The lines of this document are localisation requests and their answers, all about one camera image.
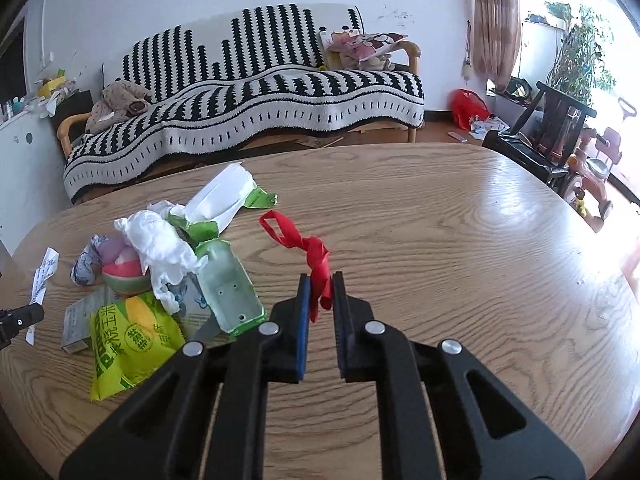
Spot black white striped blanket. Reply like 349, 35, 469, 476
62, 4, 426, 202

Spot hanging ornament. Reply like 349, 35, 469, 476
462, 20, 474, 86

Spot black wooden chair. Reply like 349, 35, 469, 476
482, 80, 598, 196

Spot white cabinet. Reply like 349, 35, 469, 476
0, 105, 68, 248

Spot white green tissue pack wrapper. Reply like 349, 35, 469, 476
147, 162, 278, 246

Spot wooden sofa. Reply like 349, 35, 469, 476
56, 4, 426, 206

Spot brown plush toy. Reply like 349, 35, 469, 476
85, 81, 153, 135

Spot crumpled blue white wrapper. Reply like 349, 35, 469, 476
70, 234, 108, 287

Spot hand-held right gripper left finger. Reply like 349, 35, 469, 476
59, 272, 313, 480

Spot green potted plants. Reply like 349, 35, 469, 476
545, 2, 618, 106

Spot pink child tricycle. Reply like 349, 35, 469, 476
565, 97, 638, 233

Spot checked curtain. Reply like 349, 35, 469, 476
472, 0, 522, 76

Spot dark television screen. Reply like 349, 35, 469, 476
0, 15, 27, 107

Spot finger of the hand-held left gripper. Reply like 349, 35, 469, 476
0, 304, 46, 352

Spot yellow green corn snack packet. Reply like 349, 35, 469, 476
89, 292, 187, 403

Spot grey carton box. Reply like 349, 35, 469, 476
60, 292, 118, 356

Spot scattered floor papers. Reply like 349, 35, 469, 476
470, 115, 511, 142

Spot red plastic strip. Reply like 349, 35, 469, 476
259, 210, 333, 323

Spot cartoon print cushion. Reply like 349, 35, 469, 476
320, 30, 408, 71

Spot round black mirror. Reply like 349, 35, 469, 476
505, 77, 532, 102

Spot white paper receipt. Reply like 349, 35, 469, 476
25, 246, 60, 347

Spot red plastic bag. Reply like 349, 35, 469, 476
451, 89, 492, 131

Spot pale green plastic container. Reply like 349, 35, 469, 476
194, 239, 268, 338

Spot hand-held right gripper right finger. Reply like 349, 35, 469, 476
332, 270, 587, 480

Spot printed paper card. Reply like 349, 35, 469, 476
175, 275, 221, 342

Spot white tissue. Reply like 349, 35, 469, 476
114, 210, 208, 316

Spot wooden table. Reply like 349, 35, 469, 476
0, 142, 640, 480

